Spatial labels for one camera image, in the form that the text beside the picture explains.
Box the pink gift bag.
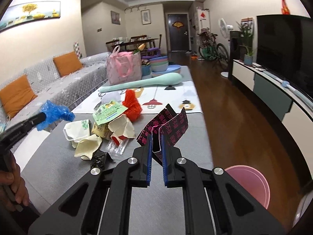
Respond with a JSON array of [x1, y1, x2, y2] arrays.
[[107, 45, 142, 85]]

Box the clear plastic packaging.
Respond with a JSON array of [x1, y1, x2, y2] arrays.
[[105, 138, 129, 157]]

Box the mint green long pillow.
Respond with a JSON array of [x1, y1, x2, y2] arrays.
[[99, 73, 183, 93]]

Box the dining table with chairs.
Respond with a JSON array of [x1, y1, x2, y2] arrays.
[[106, 34, 162, 52]]

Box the bicycle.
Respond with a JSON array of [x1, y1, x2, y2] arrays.
[[198, 28, 229, 67]]

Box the red plastic bag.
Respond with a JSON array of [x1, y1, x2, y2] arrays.
[[122, 89, 142, 122]]

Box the blue plastic bag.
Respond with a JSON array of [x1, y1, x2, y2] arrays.
[[36, 100, 75, 130]]

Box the potted plant blue pot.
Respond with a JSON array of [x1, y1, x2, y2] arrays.
[[237, 17, 255, 66]]

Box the white standing fan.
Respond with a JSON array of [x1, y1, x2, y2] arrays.
[[217, 17, 234, 79]]

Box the yellow tissue pack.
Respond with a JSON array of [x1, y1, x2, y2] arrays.
[[91, 123, 112, 140]]

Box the white printed table mat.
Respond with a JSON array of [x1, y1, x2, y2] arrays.
[[73, 81, 202, 115]]

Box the orange cushion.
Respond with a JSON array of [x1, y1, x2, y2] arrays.
[[0, 75, 37, 118], [53, 52, 83, 77]]

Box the pink trash bin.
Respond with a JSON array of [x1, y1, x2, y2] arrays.
[[225, 165, 271, 209]]

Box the framed picture white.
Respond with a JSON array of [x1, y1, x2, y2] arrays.
[[141, 10, 151, 25]]

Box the person's left hand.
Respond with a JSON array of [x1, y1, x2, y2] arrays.
[[1, 153, 29, 212]]

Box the white paper box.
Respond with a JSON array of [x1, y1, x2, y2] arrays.
[[63, 119, 90, 149]]

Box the black television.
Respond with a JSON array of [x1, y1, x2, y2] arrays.
[[256, 14, 313, 97]]

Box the blue plate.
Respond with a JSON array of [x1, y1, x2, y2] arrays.
[[151, 65, 181, 78]]

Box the light blue rod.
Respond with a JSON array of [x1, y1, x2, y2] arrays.
[[263, 71, 308, 99]]

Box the green paper leaflet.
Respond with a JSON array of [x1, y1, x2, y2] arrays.
[[92, 101, 128, 125]]

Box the black pink printed wrapper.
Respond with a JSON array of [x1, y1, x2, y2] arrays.
[[136, 104, 188, 165]]

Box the black speaker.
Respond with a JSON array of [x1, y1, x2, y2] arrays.
[[228, 30, 242, 81]]

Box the white red carton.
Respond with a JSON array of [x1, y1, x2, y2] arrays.
[[108, 114, 136, 146]]

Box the white green tv cabinet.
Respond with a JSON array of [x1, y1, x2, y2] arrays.
[[232, 60, 312, 170]]

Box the grey covered sofa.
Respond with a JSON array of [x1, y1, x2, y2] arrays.
[[1, 52, 111, 128]]

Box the dark entrance door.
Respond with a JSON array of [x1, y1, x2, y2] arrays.
[[168, 14, 189, 52]]

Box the cream paper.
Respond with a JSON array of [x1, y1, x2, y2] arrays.
[[74, 134, 102, 160]]

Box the framed picture dark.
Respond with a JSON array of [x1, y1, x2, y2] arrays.
[[110, 11, 121, 25]]

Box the landscape wall painting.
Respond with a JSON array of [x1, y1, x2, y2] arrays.
[[0, 1, 61, 31]]

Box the grey tablecloth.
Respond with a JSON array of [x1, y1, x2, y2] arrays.
[[20, 65, 215, 235]]

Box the orange cushion far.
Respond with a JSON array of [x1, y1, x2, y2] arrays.
[[53, 52, 83, 77]]

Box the orange cushion near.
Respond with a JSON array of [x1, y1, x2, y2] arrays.
[[0, 75, 37, 118]]

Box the stack of coloured bowls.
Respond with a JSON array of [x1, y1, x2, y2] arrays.
[[149, 56, 169, 72]]

